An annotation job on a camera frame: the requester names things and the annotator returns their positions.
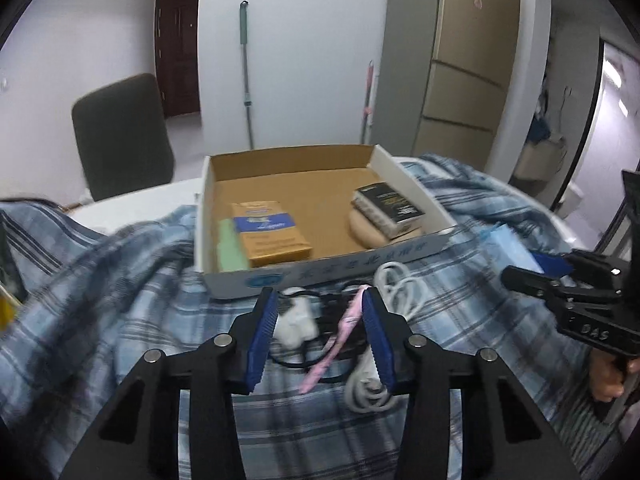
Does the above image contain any blue plaid shirt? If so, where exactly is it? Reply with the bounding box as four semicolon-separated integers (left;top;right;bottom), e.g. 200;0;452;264
0;152;631;480

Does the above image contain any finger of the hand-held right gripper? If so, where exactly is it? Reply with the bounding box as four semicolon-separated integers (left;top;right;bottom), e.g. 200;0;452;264
532;249;626;293
501;265;568;311

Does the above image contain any black pack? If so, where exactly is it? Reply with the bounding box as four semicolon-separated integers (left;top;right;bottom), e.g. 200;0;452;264
351;182;426;239

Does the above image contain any yellow container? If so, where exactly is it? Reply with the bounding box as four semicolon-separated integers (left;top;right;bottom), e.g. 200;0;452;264
0;287;22;332

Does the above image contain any dark brown door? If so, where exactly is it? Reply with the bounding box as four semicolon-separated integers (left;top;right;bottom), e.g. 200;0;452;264
154;0;201;118

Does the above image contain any dark grey chair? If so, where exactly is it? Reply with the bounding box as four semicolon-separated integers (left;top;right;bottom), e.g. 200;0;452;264
71;73;175;202

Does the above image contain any white charger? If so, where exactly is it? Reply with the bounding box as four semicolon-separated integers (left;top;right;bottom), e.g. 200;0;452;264
277;287;321;347

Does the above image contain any beige cabinet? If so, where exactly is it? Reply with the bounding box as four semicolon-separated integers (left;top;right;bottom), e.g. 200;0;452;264
515;135;568;181

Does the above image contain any pink lanyard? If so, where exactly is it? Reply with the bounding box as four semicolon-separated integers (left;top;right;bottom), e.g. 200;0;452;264
300;285;373;395

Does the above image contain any white cable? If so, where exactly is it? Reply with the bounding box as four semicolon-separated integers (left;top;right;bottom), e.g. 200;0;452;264
347;261;426;413

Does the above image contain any black cable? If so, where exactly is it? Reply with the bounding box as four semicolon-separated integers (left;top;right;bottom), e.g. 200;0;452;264
270;280;371;386

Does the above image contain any beige round pad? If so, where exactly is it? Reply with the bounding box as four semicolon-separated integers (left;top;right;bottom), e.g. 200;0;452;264
348;207;423;250

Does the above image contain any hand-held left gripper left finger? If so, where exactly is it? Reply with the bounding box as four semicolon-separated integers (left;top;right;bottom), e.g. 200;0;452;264
60;287;279;480

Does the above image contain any person's right hand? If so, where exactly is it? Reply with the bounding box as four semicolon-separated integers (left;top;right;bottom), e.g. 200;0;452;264
587;347;640;403

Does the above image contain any gold refrigerator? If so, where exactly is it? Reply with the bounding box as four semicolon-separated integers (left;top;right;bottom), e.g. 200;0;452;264
372;0;522;171

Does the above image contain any cardboard box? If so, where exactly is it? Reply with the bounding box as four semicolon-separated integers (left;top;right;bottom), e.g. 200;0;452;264
194;144;457;301

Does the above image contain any orange cigarette pack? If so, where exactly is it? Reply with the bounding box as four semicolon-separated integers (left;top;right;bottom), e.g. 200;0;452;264
231;201;314;268

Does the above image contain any green handled mop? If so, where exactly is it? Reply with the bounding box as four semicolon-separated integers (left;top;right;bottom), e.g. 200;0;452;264
239;1;256;151

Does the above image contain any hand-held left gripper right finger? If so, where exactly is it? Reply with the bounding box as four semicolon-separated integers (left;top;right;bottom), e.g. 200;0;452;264
361;289;581;480

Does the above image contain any blue face mask pack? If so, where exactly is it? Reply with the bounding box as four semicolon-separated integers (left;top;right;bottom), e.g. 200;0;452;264
477;225;543;273

